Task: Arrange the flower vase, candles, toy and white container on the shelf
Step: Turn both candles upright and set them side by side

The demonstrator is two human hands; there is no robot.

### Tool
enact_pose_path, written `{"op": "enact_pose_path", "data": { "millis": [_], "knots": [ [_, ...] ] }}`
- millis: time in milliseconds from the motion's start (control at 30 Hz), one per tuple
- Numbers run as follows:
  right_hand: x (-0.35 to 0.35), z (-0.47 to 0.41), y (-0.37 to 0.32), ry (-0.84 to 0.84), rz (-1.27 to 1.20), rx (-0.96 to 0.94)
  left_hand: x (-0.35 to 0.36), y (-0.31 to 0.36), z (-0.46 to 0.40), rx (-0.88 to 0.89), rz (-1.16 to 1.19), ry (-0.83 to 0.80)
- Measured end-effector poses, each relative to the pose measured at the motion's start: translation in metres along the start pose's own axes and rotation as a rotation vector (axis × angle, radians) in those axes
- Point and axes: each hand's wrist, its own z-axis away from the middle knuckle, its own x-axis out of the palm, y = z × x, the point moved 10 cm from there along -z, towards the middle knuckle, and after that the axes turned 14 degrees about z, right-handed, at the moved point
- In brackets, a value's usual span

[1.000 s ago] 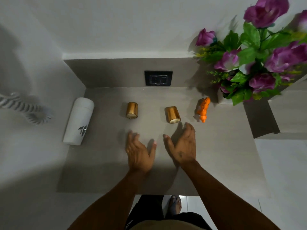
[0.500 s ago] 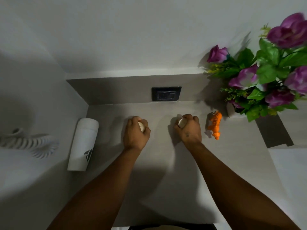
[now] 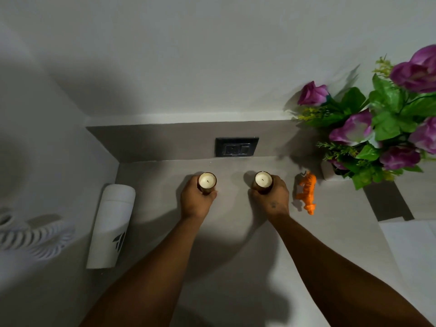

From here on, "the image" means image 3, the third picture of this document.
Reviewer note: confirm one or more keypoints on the person's left hand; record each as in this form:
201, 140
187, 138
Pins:
194, 204

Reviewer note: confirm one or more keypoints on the white vase with pink flowers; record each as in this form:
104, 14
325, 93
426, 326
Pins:
385, 125

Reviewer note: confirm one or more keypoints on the person's right forearm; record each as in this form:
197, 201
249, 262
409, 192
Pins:
337, 279

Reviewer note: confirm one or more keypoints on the orange tiger toy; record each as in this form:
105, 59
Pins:
308, 192

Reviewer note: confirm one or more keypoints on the person's right hand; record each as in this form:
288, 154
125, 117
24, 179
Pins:
276, 202

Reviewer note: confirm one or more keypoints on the black wall socket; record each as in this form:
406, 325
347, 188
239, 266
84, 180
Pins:
236, 147

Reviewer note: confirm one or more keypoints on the white cylindrical dispenser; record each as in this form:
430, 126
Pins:
110, 228

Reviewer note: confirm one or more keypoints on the gold candle jar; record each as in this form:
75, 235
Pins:
207, 181
263, 180

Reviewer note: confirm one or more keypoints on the person's left forearm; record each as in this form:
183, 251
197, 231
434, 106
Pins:
150, 279

